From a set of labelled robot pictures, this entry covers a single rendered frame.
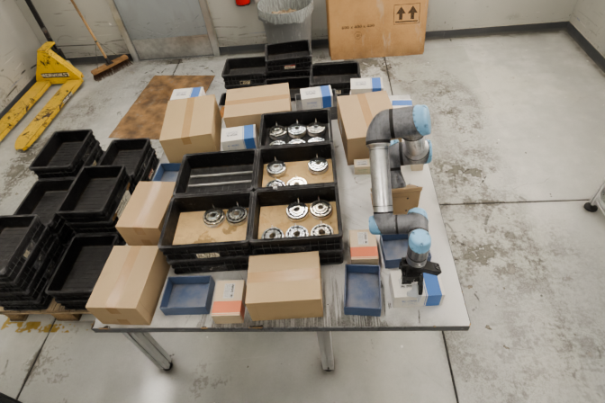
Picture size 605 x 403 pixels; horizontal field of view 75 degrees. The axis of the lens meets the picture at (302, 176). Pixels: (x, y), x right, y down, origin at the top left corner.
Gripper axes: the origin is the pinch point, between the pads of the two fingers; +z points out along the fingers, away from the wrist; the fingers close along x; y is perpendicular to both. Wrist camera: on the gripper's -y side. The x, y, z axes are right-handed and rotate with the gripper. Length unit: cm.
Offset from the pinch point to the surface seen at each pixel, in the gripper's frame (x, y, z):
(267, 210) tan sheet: -40, 63, -7
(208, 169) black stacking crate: -72, 98, -7
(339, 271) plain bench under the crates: -12.6, 30.8, 6.2
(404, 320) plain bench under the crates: 11.8, 6.3, 6.2
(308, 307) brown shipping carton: 8.5, 44.7, -3.5
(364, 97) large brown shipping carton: -116, 8, -14
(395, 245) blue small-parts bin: -24.5, 3.7, 5.8
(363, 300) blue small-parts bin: 2.1, 21.9, 5.8
